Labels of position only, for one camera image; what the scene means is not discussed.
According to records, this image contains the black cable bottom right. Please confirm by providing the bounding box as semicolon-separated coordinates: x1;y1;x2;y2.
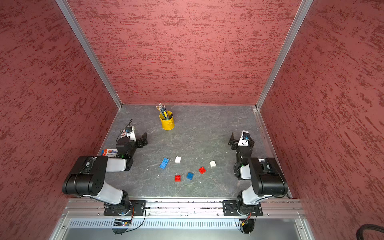
356;223;384;240

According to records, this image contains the aluminium front rail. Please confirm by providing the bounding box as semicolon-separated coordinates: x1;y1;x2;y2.
61;197;307;219

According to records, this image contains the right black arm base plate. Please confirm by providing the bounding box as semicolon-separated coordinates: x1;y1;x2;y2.
222;200;263;217

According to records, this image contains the bundle of coloured pencils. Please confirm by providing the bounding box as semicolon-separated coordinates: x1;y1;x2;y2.
156;104;169;120

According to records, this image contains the yellow pencil cup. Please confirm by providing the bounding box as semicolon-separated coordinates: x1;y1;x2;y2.
159;111;175;131

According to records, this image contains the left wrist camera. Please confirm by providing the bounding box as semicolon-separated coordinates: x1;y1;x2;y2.
125;126;137;142

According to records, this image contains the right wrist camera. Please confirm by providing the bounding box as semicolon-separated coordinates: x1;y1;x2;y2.
238;131;251;147

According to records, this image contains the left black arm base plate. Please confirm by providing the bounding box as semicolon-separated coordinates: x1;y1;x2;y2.
104;200;146;218

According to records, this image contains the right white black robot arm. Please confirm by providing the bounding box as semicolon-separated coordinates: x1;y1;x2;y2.
228;131;288;216

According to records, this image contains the blue red toothpaste box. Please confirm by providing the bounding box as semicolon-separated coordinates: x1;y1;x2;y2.
101;149;118;158

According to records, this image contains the small blue lego brick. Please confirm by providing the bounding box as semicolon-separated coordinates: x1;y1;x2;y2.
187;172;194;180

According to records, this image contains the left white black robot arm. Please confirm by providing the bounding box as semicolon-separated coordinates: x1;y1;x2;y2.
62;133;148;216

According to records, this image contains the long blue lego brick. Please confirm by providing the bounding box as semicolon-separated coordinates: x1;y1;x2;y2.
159;158;170;170

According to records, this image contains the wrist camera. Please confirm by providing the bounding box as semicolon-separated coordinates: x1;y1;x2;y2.
238;131;251;147
125;126;137;142

